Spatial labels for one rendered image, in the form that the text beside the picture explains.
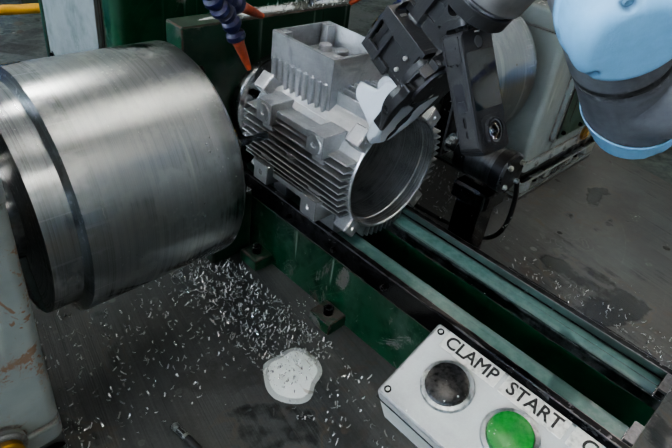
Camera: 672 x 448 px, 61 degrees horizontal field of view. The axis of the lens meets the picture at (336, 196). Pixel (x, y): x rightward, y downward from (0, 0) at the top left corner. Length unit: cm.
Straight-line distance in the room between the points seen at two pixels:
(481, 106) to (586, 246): 62
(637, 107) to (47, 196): 46
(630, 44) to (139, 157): 39
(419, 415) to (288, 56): 49
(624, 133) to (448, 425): 27
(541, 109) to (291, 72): 52
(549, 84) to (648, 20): 70
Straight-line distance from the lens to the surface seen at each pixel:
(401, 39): 55
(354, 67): 71
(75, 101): 54
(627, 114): 49
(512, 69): 96
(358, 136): 65
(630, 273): 109
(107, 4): 86
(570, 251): 108
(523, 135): 112
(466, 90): 53
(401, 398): 42
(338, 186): 66
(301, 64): 73
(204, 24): 77
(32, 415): 61
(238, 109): 83
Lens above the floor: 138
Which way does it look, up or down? 33 degrees down
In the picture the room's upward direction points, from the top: 8 degrees clockwise
